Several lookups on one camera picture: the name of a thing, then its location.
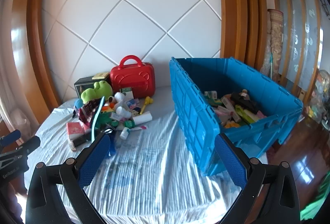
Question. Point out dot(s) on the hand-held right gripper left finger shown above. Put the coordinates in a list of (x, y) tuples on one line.
[(95, 159)]

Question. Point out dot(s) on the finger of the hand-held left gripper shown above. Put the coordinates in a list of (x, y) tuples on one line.
[(10, 136), (29, 144)]

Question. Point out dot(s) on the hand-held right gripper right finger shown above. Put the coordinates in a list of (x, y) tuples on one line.
[(230, 164)]

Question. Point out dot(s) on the black bag roll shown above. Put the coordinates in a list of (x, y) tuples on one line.
[(82, 140)]

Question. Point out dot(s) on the blue plastic crate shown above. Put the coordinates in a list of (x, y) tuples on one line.
[(190, 110)]

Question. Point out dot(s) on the pink tissue pack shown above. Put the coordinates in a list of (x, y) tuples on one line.
[(74, 129)]

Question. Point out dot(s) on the small white green-capped bottle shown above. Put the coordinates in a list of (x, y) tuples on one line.
[(124, 133)]

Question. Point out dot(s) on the teal plastic strip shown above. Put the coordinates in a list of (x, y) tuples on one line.
[(96, 117)]

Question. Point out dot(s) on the pile of small boxes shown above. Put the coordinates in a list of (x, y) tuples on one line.
[(237, 113)]

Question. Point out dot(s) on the small white toys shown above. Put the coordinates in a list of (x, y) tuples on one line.
[(122, 111)]

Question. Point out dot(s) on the blue pig plush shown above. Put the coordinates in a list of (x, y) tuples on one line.
[(78, 103)]

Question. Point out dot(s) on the white tube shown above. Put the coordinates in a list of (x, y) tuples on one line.
[(142, 118)]

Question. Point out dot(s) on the white plastic bottle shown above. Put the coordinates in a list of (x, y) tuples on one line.
[(120, 97)]

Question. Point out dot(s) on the green frog plush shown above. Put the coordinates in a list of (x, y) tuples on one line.
[(94, 91)]

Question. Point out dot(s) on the yellow toy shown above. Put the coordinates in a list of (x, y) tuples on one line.
[(146, 104)]

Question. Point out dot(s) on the black gift box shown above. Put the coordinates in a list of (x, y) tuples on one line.
[(83, 84)]

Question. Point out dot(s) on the small olive box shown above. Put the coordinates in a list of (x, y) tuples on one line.
[(100, 76)]

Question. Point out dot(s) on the red hard-shell case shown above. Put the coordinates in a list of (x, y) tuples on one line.
[(134, 80)]

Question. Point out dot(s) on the green cloth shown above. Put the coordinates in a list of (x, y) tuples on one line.
[(319, 200)]

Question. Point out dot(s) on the colourful bag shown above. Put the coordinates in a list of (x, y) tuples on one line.
[(321, 100)]

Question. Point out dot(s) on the rolled carpet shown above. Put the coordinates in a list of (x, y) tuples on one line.
[(274, 40)]

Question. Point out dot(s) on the wooden frosted glass door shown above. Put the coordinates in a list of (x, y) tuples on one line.
[(296, 33)]

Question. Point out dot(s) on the wooden headboard post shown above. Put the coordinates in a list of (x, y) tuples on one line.
[(239, 7), (36, 33)]

